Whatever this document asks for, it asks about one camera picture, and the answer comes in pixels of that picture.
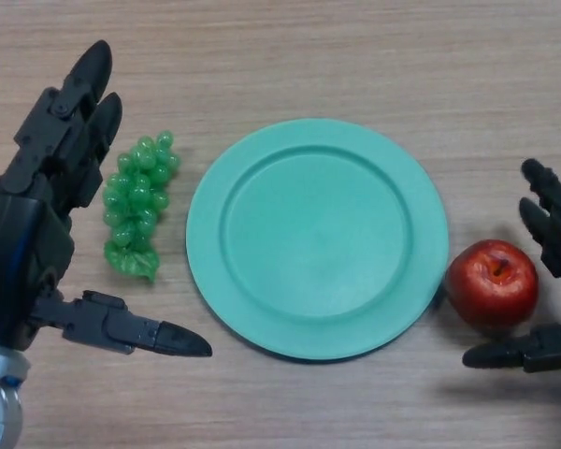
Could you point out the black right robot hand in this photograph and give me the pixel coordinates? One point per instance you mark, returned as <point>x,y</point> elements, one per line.
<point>558,234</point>

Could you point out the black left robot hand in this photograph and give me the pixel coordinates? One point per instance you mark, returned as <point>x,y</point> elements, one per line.
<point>28,238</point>

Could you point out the red apple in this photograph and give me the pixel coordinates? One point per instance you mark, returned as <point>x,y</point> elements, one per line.
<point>493,285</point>

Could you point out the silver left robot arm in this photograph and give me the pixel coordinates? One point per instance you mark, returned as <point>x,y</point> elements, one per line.
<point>0,402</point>

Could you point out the green round plate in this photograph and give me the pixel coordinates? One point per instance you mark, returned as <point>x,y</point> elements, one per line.
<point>317,241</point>

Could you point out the green grape bunch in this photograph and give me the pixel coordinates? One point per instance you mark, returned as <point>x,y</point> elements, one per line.
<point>138,206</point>

